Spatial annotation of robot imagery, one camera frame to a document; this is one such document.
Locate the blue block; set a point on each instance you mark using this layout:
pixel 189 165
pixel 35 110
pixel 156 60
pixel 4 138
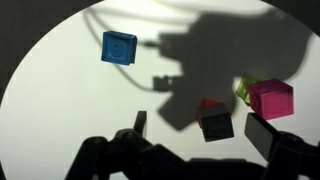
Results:
pixel 118 48

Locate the grey block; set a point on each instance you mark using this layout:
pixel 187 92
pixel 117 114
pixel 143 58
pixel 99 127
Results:
pixel 216 123

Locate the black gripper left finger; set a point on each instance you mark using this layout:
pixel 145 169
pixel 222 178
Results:
pixel 140 122

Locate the lime green block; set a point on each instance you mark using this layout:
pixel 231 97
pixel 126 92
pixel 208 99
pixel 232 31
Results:
pixel 242 90

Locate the orange block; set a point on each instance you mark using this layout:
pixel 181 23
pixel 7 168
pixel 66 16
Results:
pixel 205 103

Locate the white round table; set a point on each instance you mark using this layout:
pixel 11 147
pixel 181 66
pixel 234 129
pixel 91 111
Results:
pixel 63 93

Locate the magenta block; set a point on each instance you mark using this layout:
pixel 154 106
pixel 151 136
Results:
pixel 271 99

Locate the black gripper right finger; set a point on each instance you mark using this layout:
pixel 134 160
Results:
pixel 261 134

